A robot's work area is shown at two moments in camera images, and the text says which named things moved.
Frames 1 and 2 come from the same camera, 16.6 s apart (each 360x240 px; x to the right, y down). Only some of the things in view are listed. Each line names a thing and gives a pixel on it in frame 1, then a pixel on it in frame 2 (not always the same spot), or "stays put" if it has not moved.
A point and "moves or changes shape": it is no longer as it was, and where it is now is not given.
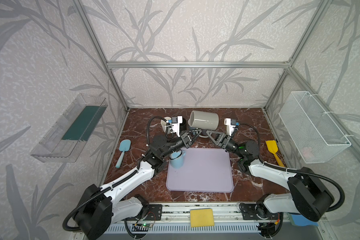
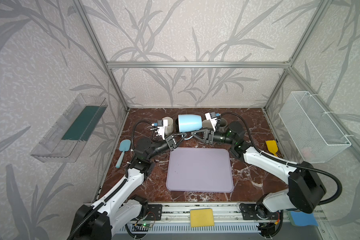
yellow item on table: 272,147 stays put
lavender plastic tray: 204,170 stays put
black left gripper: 185,140 to 170,142
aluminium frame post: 98,42 stays put
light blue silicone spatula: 124,145 stays put
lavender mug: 204,133 moves or changes shape
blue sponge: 300,220 stays put
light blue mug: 176,158 to 189,122
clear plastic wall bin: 64,140 stays put
